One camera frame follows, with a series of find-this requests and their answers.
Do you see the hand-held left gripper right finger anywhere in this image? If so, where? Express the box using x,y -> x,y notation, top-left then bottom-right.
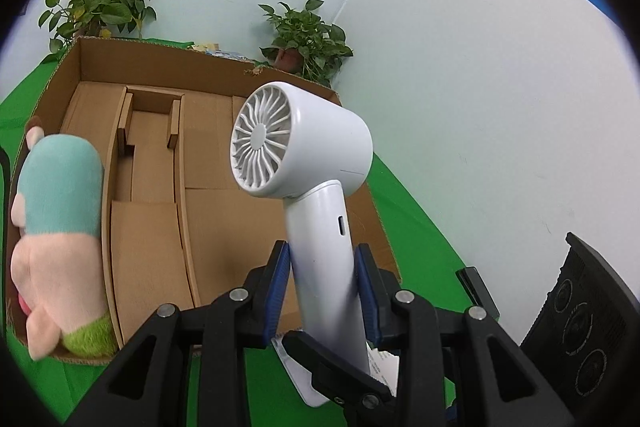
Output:
354,243 -> 576,427

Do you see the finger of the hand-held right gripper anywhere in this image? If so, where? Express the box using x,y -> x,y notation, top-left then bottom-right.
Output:
281,329 -> 396,410
456,266 -> 500,322

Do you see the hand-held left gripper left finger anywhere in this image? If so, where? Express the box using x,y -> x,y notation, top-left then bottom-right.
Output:
67,241 -> 292,427

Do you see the white carton with green label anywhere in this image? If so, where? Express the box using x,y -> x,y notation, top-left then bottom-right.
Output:
272,329 -> 401,408

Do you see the white handheld hair dryer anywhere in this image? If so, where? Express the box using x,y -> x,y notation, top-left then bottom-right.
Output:
230,82 -> 375,390

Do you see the brown cardboard insert tray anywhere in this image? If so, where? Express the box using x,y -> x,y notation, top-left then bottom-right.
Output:
100,84 -> 201,353

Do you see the large cardboard box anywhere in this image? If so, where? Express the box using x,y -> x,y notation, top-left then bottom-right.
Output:
2,36 -> 403,364

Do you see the teal and pink plush toy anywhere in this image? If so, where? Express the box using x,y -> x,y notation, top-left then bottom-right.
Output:
9,117 -> 113,360

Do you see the light printed paper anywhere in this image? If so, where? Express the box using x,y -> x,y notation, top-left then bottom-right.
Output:
187,41 -> 248,58

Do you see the small potted green plant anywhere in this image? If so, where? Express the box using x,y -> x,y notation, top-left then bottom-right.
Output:
257,0 -> 354,88

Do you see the large potted green plant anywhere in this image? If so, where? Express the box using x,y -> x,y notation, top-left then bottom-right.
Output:
39,0 -> 157,62

